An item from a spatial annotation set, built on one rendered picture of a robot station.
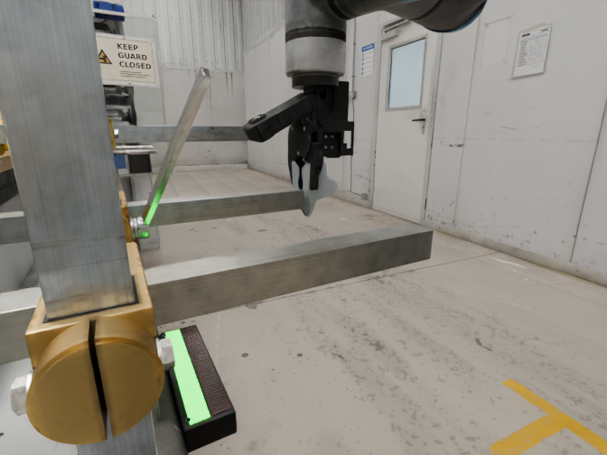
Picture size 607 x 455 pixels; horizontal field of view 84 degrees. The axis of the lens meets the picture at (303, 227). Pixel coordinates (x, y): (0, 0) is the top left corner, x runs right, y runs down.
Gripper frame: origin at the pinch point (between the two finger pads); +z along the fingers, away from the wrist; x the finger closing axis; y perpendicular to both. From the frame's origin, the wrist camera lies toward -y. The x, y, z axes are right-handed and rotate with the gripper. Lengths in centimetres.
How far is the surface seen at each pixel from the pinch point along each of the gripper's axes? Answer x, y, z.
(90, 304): -30.8, -28.1, -4.6
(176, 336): -7.6, -22.3, 12.4
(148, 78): 247, 5, -51
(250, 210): -1.5, -9.7, -1.1
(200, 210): -1.5, -16.9, -1.9
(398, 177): 237, 253, 37
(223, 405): -21.5, -20.3, 12.4
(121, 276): -30.8, -26.7, -5.7
